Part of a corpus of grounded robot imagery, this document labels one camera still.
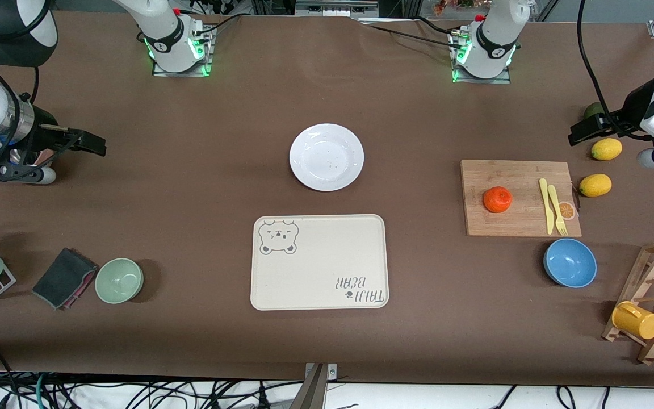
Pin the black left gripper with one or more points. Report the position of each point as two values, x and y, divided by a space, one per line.
634 106

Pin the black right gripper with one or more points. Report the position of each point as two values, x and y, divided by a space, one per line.
45 128

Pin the orange mandarin fruit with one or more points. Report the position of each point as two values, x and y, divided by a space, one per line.
497 200

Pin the white round plate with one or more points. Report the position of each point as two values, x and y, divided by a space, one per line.
327 157

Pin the pink plate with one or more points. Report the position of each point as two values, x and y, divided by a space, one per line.
46 156

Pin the dark green avocado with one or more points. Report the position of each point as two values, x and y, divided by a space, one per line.
592 109

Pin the yellow lemon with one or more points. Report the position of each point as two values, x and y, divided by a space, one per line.
595 186
607 149

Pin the yellow plastic fork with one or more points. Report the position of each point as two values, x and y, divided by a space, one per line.
556 204

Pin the orange slice decoration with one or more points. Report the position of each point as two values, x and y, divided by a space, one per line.
568 211

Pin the yellow plastic knife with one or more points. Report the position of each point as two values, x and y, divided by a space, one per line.
546 204

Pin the wooden cutting board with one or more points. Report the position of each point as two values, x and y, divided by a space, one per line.
503 170

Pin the blue bowl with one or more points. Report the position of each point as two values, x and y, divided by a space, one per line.
570 263

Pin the dark grey folded cloth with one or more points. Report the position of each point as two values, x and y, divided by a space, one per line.
61 275

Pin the pink folded cloth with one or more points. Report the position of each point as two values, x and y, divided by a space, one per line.
86 285

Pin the pale green bowl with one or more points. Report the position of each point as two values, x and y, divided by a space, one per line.
119 281

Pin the yellow mug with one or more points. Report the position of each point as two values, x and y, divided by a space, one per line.
639 322

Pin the beige bear print tray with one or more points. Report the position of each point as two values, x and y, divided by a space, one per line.
327 267

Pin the dark metal pole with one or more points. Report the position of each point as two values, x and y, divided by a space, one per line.
313 392

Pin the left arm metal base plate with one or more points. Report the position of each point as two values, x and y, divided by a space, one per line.
483 80

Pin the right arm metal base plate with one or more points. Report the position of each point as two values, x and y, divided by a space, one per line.
182 74

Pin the aluminium frame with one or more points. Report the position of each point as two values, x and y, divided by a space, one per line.
335 7

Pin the silver metal bracket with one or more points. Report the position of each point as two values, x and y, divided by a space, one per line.
331 372

